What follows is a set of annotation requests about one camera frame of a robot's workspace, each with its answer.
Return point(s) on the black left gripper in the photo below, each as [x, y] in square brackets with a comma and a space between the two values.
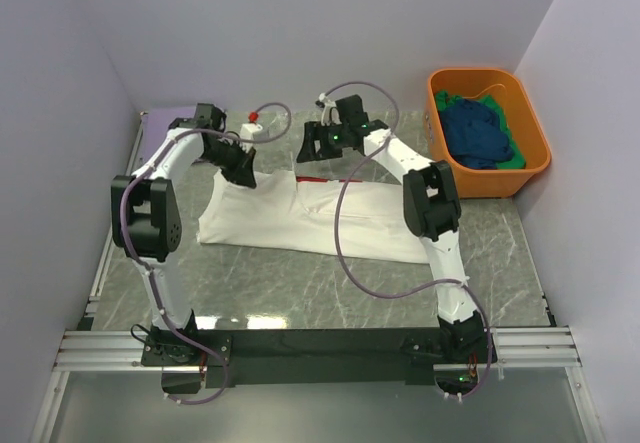
[243, 173]

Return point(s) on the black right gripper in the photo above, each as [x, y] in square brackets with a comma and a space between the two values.
[315, 132]

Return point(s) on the white t-shirt red print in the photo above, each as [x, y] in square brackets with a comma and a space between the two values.
[296, 213]

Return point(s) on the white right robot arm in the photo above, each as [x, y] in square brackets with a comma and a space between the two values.
[430, 207]

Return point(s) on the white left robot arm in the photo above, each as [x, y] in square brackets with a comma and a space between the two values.
[146, 221]

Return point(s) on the folded lavender t-shirt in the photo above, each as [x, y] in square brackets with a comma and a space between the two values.
[157, 122]

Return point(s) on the blue t-shirt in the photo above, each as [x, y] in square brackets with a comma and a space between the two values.
[474, 136]

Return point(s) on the orange plastic bin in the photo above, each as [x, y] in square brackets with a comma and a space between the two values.
[510, 94]

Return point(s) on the green t-shirt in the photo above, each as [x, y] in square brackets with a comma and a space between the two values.
[518, 161]

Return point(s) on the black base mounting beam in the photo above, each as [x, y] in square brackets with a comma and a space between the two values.
[306, 356]

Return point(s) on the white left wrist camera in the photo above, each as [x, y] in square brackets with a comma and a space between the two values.
[252, 130]

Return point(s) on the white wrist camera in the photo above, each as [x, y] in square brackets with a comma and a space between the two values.
[252, 130]
[327, 108]

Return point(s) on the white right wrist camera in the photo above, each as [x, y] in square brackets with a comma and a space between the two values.
[327, 108]

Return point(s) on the aluminium extrusion rail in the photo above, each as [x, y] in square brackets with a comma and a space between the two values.
[115, 351]

